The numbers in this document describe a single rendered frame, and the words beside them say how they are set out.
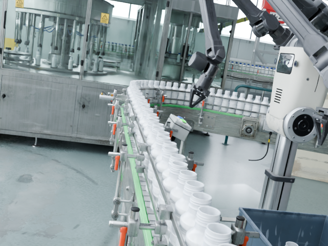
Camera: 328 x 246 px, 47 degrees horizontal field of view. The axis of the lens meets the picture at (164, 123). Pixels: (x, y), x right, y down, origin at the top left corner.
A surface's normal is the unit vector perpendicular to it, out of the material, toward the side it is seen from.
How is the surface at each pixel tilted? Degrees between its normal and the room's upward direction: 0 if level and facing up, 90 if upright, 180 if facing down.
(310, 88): 101
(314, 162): 89
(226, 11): 90
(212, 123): 90
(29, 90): 90
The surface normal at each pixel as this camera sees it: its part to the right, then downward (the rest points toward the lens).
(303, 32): -0.59, 0.12
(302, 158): -0.17, 0.16
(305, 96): 0.11, 0.39
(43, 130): 0.15, 0.12
